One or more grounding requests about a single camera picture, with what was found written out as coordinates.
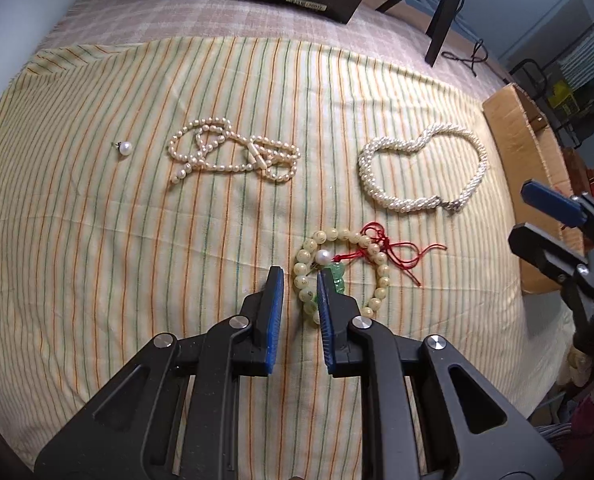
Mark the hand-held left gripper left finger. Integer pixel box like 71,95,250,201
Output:
34,266,285,480

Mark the cardboard box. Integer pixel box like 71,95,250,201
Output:
482,82,585,295

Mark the black metal rack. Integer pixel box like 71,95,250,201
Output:
508,59,553,97

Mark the white slatted panel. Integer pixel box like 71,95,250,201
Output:
560,22,594,87

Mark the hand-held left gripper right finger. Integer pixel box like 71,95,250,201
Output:
316,269,563,480

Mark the twisted pearl necklace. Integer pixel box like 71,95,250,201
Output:
358,124,488,215

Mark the black cable with inline switch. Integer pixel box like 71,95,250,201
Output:
67,0,509,103

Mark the green pendant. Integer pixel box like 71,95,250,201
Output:
319,222,449,307

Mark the striped yellow cloth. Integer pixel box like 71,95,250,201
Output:
0,35,568,480

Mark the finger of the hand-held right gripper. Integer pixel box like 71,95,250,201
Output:
521,180,594,256
508,223,594,311

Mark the oval bead pearl necklace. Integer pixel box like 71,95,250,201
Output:
167,117,302,191

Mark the black tripod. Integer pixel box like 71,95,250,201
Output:
375,0,478,67

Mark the yellow packet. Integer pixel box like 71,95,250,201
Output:
550,80,581,109

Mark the pale round bead bracelet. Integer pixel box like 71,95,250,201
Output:
293,228,393,326

